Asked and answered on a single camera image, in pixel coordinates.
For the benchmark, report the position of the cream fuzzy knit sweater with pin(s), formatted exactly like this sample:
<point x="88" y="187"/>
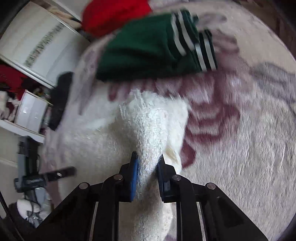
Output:
<point x="98" y="143"/>

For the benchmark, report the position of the floral plush bed blanket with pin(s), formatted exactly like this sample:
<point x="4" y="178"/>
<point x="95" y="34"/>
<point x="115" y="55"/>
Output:
<point x="240" y="132"/>

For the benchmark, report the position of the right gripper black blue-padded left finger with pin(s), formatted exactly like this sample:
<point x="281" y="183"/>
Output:
<point x="122" y="186"/>

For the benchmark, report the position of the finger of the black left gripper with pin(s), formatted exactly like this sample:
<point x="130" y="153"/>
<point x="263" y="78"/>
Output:
<point x="59" y="174"/>

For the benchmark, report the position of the dark green striped garment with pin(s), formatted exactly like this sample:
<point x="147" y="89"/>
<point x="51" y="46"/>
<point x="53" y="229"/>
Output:
<point x="159" y="46"/>

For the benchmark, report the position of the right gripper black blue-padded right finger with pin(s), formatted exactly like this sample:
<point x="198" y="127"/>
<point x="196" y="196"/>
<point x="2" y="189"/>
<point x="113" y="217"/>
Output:
<point x="172" y="187"/>

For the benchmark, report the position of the black cloth at bed edge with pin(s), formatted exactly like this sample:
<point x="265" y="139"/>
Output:
<point x="58" y="99"/>

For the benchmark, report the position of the red garment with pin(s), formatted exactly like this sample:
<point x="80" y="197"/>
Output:
<point x="100" y="18"/>

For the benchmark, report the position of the white storage box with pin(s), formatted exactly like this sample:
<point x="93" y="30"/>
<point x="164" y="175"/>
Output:
<point x="31" y="112"/>

